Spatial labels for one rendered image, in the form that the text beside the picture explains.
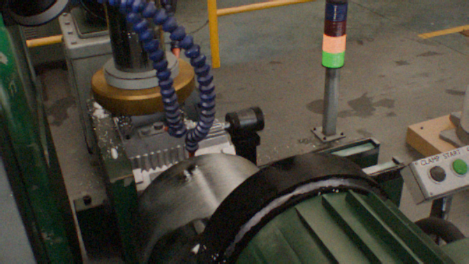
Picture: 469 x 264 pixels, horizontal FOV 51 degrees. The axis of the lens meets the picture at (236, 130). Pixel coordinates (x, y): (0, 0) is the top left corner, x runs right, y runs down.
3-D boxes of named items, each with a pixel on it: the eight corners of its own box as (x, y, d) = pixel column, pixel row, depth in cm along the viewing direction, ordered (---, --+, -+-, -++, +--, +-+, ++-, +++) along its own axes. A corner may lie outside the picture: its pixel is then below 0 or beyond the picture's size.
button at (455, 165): (453, 179, 90) (458, 175, 88) (445, 164, 91) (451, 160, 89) (465, 174, 91) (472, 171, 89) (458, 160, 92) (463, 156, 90)
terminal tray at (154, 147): (129, 177, 90) (123, 144, 86) (118, 148, 98) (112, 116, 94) (192, 161, 93) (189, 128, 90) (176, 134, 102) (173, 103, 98)
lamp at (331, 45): (329, 54, 134) (331, 39, 131) (318, 47, 139) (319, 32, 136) (348, 51, 135) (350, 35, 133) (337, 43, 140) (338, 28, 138)
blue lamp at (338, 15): (331, 22, 129) (333, 5, 127) (319, 16, 134) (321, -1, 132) (351, 19, 131) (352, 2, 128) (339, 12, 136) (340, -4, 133)
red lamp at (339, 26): (331, 39, 131) (331, 22, 129) (319, 32, 136) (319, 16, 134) (350, 35, 133) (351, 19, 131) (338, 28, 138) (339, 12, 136)
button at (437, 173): (430, 186, 88) (436, 182, 87) (423, 170, 89) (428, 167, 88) (444, 181, 89) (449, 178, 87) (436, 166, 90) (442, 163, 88)
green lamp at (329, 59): (329, 70, 136) (329, 54, 134) (317, 62, 141) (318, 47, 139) (347, 66, 138) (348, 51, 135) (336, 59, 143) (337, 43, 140)
